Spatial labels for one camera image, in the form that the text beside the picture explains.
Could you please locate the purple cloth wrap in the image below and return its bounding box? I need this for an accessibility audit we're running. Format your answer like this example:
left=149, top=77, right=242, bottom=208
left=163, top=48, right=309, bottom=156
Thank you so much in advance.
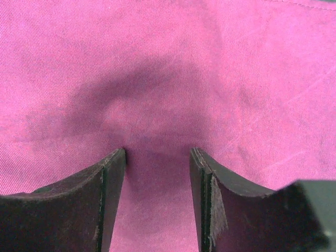
left=1, top=1, right=335, bottom=251

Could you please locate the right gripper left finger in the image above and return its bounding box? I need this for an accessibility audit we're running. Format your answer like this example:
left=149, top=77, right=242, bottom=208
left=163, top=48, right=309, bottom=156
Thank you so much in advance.
left=1, top=149, right=126, bottom=251

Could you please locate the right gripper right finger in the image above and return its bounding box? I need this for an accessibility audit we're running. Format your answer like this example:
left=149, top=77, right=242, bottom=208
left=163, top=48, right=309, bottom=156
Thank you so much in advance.
left=190, top=148, right=335, bottom=252

